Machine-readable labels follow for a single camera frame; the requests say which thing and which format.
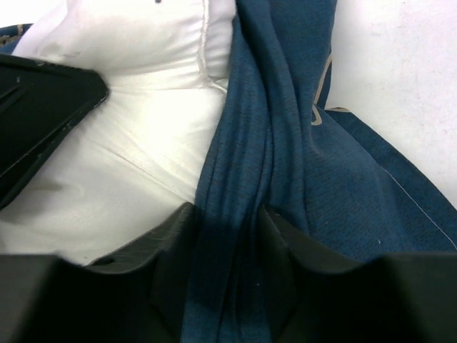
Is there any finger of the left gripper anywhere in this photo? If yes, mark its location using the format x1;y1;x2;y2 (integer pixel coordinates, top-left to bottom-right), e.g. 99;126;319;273
1;54;109;207

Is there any blue patterned pillowcase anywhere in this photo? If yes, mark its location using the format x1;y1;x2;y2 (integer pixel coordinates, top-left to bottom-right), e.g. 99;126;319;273
1;1;456;342

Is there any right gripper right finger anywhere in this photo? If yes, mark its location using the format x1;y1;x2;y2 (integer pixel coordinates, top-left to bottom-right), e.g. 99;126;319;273
257;207;456;342

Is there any white pillow insert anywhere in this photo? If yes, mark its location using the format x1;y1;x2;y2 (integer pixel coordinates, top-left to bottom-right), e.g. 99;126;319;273
1;1;236;264

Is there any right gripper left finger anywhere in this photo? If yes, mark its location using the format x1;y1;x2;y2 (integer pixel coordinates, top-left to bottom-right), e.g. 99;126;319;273
1;203;194;342

